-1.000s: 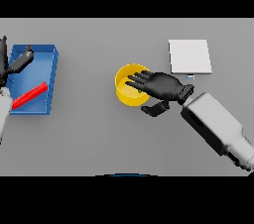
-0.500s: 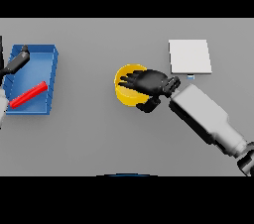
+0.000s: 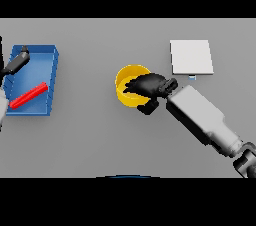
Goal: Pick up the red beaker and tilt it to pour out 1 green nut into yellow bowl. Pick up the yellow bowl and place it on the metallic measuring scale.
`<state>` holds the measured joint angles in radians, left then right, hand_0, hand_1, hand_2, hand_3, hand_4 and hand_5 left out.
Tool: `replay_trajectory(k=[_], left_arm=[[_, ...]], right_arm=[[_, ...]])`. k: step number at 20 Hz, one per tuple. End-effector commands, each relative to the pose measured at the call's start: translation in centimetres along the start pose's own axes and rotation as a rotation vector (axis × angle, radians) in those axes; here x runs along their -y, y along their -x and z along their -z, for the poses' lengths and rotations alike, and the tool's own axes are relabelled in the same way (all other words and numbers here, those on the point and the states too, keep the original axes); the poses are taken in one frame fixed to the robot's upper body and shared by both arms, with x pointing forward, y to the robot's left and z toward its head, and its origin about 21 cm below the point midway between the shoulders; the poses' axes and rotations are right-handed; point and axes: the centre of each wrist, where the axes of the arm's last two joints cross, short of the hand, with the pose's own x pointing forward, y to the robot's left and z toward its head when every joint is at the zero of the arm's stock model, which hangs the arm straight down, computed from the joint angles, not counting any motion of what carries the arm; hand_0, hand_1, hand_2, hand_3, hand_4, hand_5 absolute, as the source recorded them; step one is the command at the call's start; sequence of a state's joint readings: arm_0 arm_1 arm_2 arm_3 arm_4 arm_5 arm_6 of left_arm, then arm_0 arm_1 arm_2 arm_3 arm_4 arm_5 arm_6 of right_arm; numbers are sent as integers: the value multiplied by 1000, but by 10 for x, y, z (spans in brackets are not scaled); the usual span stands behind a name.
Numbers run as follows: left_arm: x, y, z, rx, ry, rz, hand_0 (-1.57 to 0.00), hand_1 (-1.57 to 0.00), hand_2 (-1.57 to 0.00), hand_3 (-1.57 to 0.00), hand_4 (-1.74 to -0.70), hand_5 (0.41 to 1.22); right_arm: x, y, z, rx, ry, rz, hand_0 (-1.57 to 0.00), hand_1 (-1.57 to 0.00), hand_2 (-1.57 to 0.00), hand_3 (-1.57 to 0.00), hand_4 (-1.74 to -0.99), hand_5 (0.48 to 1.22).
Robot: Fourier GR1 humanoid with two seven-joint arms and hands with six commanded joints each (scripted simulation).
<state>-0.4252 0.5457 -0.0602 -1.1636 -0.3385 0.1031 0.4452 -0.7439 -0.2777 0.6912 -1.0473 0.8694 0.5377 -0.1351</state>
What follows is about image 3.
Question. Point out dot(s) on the dark left robot hand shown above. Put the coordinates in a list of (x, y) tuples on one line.
[(16, 62)]

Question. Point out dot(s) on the dark right robot hand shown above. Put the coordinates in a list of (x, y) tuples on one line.
[(150, 85)]

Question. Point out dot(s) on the yellow bowl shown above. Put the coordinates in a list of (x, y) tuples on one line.
[(125, 85)]

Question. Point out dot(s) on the red beaker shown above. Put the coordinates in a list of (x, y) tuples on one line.
[(28, 95)]

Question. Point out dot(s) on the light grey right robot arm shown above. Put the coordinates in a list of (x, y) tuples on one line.
[(203, 116)]

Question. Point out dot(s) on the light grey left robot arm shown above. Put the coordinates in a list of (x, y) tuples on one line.
[(2, 103)]

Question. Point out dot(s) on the pale square measuring scale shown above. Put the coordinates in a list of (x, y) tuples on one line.
[(190, 57)]

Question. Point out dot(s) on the blue tray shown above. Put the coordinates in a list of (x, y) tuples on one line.
[(36, 76)]

